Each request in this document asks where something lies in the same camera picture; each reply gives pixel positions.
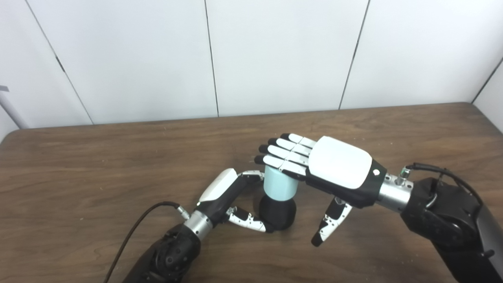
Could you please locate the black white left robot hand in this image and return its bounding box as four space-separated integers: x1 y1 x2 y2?
195 168 275 233

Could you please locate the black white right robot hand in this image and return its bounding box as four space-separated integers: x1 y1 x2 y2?
254 133 387 247

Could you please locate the light-blue hose piece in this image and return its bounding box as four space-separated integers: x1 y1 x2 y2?
263 165 297 201

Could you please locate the black flared nozzle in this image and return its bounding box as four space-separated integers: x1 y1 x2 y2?
259 195 297 232

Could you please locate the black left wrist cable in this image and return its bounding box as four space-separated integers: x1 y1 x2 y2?
103 202 191 283

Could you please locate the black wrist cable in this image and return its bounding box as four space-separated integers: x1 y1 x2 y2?
396 163 484 207
103 202 191 283

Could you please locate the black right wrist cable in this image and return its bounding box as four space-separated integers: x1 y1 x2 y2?
396 163 484 207

